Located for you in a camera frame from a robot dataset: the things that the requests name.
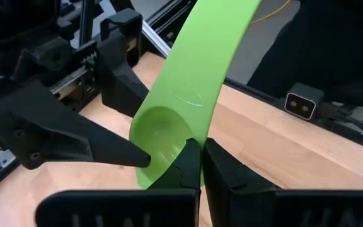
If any yellow cable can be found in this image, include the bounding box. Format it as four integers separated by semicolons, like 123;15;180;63
251;0;292;25

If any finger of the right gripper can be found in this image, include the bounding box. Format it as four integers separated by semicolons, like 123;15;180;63
96;8;150;118
0;80;153;171

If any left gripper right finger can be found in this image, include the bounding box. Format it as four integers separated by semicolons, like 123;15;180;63
202;137;363;227

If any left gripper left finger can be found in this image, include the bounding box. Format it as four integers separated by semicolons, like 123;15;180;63
35;137;202;227

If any black camera cable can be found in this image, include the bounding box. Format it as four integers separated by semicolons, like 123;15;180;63
321;105;363;138

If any black aluminium table frame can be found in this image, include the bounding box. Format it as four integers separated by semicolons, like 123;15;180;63
0;0;363;199

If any green measuring cup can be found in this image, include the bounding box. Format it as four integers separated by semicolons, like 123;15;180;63
128;0;263;190

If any grey table-level camera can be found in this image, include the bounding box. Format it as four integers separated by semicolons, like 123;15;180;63
284;82;326;121

